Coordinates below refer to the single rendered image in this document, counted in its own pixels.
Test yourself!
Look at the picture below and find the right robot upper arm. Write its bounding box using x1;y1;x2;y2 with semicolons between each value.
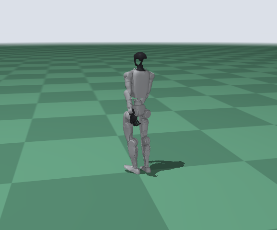
147;71;155;94

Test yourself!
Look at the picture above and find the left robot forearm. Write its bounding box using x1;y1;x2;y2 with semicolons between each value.
124;91;134;114

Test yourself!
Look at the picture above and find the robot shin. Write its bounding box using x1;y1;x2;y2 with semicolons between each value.
141;137;150;168
127;140;138;169

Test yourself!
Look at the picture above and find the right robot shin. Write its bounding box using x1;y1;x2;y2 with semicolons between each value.
141;137;150;168

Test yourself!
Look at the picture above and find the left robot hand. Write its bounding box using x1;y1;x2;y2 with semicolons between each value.
129;109;141;126

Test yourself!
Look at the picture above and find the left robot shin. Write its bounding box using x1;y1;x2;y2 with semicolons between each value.
127;140;138;169

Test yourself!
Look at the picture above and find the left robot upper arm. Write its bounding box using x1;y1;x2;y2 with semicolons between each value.
124;71;133;96

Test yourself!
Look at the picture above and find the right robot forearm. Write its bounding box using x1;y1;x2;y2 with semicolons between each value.
141;93;150;104

